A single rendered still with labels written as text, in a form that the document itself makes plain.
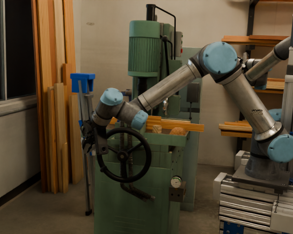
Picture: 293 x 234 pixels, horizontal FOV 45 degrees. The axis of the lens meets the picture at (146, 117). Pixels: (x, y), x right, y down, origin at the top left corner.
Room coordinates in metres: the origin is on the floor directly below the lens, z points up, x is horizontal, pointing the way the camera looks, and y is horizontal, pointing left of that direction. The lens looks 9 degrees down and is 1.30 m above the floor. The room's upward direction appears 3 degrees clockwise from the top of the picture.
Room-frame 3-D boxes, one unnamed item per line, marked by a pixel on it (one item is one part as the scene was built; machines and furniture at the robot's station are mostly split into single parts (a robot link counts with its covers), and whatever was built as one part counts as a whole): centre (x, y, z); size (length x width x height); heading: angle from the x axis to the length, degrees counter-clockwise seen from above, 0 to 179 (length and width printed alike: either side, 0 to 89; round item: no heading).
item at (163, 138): (1.94, 0.06, 0.87); 0.61 x 0.30 x 0.06; 77
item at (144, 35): (2.05, 0.03, 1.35); 0.18 x 0.18 x 0.31
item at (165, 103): (2.15, -0.12, 1.02); 0.12 x 0.03 x 0.12; 167
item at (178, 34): (2.33, -0.18, 1.40); 0.10 x 0.06 x 0.16; 167
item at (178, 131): (1.91, -0.18, 0.91); 0.12 x 0.09 x 0.03; 167
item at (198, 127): (2.03, -0.03, 0.92); 0.62 x 0.02 x 0.04; 77
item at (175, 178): (1.78, -0.17, 0.65); 0.06 x 0.04 x 0.08; 77
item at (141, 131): (1.86, 0.08, 0.92); 0.15 x 0.13 x 0.09; 77
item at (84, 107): (2.84, 0.48, 0.58); 0.27 x 0.25 x 1.16; 81
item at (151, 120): (1.97, 0.02, 0.94); 0.21 x 0.01 x 0.08; 77
